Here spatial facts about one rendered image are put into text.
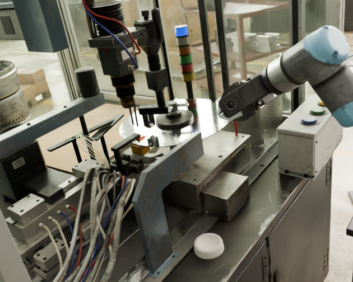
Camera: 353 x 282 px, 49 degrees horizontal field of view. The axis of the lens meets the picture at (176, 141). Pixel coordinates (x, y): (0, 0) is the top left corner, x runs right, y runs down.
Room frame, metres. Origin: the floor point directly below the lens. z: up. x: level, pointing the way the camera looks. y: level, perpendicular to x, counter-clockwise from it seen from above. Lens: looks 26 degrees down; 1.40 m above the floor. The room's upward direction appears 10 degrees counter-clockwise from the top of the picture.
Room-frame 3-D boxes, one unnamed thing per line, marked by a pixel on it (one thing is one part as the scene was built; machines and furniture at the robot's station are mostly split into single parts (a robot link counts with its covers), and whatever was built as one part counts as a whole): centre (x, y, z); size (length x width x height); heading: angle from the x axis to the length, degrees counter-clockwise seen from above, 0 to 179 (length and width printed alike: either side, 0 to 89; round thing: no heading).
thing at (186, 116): (1.05, 0.00, 0.96); 0.11 x 0.11 x 0.03
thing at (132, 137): (0.90, 0.12, 0.95); 0.10 x 0.03 x 0.07; 139
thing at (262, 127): (1.26, -0.27, 0.82); 0.18 x 0.18 x 0.15; 49
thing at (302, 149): (1.05, -0.42, 0.82); 0.28 x 0.11 x 0.15; 139
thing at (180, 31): (1.34, -0.08, 1.14); 0.05 x 0.04 x 0.03; 49
